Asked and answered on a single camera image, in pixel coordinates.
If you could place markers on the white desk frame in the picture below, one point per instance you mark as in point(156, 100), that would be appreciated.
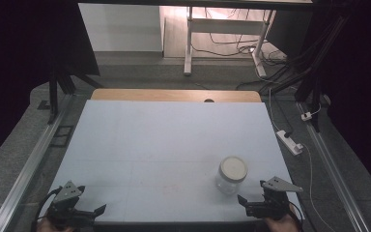
point(225, 26)

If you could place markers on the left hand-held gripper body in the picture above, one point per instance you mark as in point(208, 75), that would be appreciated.
point(65, 206)

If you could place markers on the black metal stand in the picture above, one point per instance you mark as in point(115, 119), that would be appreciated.
point(315, 93)
point(53, 96)

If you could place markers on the black plug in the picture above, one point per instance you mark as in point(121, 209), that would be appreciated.
point(288, 134)

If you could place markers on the aluminium floor rail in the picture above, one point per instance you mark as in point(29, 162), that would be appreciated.
point(29, 167)
point(335, 177)

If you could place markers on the clear glass jar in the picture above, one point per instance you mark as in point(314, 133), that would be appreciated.
point(226, 187)

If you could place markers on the person's left hand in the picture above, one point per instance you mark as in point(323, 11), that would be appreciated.
point(46, 226)

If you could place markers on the person's right hand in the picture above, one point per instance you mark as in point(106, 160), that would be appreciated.
point(280, 225)

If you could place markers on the white power strip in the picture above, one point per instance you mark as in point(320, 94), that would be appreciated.
point(290, 143)

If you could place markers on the dark overhead beam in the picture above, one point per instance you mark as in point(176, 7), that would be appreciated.
point(174, 2)

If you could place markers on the white table cover board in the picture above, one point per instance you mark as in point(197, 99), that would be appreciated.
point(141, 145)

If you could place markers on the light wooden panel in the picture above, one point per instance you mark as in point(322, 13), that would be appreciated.
point(174, 35)

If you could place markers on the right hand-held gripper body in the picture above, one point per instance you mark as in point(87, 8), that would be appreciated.
point(272, 206)

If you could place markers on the cream round jar lid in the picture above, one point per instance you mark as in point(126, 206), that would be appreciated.
point(234, 168)

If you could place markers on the small white adapter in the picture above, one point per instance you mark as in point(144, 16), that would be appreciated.
point(306, 116)

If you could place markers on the black curtain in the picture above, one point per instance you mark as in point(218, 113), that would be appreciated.
point(367, 96)
point(13, 64)

